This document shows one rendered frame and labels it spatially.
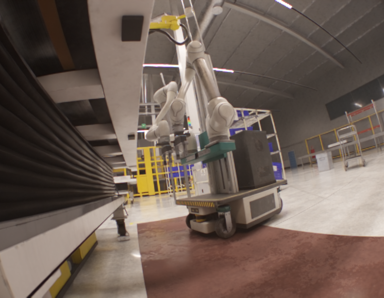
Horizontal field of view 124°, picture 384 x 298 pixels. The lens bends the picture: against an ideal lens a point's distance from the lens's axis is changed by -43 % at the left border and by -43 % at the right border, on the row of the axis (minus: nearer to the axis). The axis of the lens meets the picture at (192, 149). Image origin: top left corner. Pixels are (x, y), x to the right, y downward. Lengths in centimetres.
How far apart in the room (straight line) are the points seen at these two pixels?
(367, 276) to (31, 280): 84
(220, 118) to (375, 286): 117
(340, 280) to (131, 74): 96
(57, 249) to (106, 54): 39
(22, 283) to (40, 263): 5
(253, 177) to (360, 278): 116
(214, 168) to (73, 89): 145
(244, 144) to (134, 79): 123
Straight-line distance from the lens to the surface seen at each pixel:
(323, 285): 76
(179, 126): 131
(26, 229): 44
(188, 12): 199
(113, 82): 53
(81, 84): 56
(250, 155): 155
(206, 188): 469
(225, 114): 114
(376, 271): 82
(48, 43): 60
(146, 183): 1094
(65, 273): 98
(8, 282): 19
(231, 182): 151
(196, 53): 144
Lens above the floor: 47
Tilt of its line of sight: 11 degrees up
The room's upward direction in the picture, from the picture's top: 9 degrees counter-clockwise
